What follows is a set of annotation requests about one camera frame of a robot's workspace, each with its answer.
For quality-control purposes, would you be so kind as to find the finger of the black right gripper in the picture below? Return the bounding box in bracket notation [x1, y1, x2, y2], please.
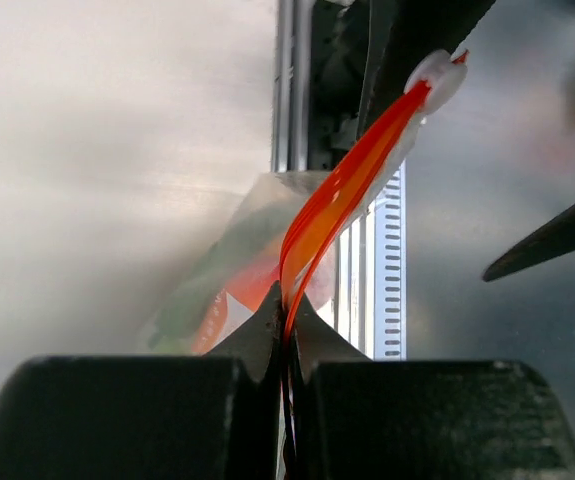
[482, 203, 575, 282]
[357, 0, 494, 135]

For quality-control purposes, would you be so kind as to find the green chili pepper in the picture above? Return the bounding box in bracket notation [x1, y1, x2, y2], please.
[146, 204, 298, 351]

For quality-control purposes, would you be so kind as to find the clear zip top bag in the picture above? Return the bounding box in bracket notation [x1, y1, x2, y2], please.
[141, 50, 467, 355]

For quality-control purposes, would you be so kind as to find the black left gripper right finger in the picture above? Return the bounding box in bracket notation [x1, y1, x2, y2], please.
[291, 300, 575, 479]

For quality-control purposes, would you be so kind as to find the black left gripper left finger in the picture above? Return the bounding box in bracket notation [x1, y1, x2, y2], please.
[0, 286, 282, 479]

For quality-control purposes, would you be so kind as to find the aluminium mounting rail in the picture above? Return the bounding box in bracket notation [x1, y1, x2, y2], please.
[271, 1, 382, 359]

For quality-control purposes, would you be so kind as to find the white slotted cable duct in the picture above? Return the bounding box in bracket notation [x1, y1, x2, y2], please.
[374, 167, 407, 360]

